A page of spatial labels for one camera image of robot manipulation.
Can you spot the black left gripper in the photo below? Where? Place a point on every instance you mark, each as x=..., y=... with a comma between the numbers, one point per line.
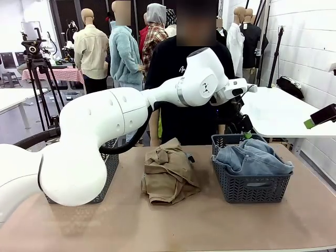
x=231, y=110

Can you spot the light blue denim jeans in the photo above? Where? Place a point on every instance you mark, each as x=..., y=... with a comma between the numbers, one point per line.
x=254, y=160

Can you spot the beige shirt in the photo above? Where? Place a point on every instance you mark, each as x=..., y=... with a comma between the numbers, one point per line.
x=168, y=173

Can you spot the person's right forearm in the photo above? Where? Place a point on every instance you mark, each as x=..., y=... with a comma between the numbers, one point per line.
x=155, y=126

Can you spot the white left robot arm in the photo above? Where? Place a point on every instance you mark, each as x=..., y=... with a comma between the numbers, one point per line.
x=92, y=118

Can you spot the person's left forearm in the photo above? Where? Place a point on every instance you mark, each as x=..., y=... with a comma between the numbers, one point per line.
x=221, y=130

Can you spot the large white table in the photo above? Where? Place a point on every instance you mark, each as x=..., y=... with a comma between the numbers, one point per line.
x=278, y=113

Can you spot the black bag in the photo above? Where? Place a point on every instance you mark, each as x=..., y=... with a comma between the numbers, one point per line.
x=288, y=86

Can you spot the person in black t-shirt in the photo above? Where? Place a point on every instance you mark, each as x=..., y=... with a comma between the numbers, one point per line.
x=189, y=120

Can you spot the grey plastic patterned basket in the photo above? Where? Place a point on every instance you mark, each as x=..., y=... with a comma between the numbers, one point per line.
x=252, y=187
x=111, y=173

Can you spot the black light stand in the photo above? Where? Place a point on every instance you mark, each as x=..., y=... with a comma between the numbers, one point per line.
x=275, y=55

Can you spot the mannequin in white shirt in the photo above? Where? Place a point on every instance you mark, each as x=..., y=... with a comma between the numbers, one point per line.
x=235, y=50

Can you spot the mannequin in black shirt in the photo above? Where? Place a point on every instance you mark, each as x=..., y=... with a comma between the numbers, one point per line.
x=250, y=44

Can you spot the mannequin in black jacket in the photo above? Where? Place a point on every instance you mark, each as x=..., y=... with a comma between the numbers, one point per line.
x=221, y=34

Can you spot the mannequin in red top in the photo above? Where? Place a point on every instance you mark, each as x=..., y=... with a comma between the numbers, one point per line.
x=142, y=36

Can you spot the mannequin in light blue fleece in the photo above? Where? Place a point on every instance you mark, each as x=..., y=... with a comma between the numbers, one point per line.
x=122, y=57

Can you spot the mannequin in cream shirt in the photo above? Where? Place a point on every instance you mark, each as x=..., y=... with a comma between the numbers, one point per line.
x=92, y=57

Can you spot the table with pink checkered cloth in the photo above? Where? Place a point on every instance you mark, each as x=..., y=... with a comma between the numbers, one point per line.
x=63, y=74

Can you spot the small white table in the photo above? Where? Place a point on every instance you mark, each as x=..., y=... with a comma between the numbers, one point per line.
x=15, y=97

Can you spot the grey stool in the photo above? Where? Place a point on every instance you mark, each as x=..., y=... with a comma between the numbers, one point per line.
x=10, y=78

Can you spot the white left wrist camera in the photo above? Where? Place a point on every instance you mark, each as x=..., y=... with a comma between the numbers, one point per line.
x=252, y=88

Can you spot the black camera tripod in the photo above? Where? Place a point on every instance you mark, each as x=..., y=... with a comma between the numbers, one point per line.
x=36, y=63

